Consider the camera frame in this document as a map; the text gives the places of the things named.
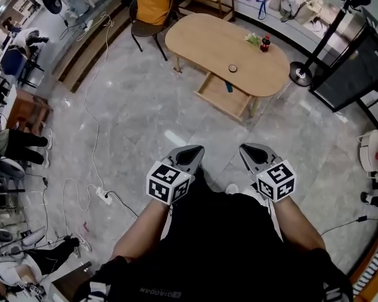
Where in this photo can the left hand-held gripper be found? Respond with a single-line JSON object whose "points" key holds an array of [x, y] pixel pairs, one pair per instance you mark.
{"points": [[168, 181]]}

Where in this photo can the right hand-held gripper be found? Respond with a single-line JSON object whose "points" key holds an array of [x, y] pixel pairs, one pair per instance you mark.
{"points": [[275, 179]]}

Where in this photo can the wooden drawer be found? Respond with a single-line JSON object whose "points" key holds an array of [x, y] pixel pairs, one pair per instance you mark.
{"points": [[220, 99]]}

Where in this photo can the small round dark item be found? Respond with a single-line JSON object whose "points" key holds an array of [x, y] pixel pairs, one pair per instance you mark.
{"points": [[232, 68]]}

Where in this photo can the red-capped dark soda bottle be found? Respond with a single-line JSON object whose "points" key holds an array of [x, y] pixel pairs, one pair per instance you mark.
{"points": [[265, 45]]}

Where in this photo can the person's left forearm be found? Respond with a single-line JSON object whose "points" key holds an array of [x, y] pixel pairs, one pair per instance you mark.
{"points": [[141, 228]]}

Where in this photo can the person's right forearm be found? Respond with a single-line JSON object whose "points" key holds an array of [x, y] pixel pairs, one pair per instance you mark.
{"points": [[297, 225]]}

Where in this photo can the wooden table top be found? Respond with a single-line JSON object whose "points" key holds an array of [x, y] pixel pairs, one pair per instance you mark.
{"points": [[214, 46]]}

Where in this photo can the person's white shoe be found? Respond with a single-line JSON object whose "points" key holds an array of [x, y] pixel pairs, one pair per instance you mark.
{"points": [[232, 188]]}

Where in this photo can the white power strip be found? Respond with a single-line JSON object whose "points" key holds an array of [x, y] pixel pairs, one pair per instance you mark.
{"points": [[104, 195]]}

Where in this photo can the person's black clothing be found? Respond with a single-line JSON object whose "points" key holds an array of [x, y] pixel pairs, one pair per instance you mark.
{"points": [[220, 247]]}

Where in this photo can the white round appliance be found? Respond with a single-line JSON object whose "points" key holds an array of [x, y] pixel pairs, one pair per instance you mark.
{"points": [[373, 149]]}

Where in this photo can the teal flat item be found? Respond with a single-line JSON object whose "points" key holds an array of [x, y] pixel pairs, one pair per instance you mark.
{"points": [[229, 87]]}

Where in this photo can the striped cushion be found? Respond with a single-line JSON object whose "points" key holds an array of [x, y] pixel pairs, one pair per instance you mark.
{"points": [[373, 263]]}

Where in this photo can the black cabinet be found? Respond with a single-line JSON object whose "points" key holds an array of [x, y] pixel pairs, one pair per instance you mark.
{"points": [[356, 71]]}

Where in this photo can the black pole stand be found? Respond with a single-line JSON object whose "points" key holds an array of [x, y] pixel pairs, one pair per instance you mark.
{"points": [[315, 49]]}

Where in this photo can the black metal chair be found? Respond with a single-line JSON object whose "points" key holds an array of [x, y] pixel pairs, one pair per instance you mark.
{"points": [[145, 30]]}

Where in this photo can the wooden steps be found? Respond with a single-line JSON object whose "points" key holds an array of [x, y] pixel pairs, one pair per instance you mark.
{"points": [[88, 46]]}

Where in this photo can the brown wooden box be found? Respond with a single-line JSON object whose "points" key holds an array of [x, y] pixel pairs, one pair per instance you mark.
{"points": [[28, 109]]}

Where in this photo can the beige bag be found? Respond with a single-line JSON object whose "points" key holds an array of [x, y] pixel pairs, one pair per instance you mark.
{"points": [[297, 3]]}

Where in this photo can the yellow cushion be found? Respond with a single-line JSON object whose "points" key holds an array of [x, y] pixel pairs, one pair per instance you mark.
{"points": [[154, 2]]}

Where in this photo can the blue chair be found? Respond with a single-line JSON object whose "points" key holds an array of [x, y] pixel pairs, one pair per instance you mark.
{"points": [[14, 63]]}

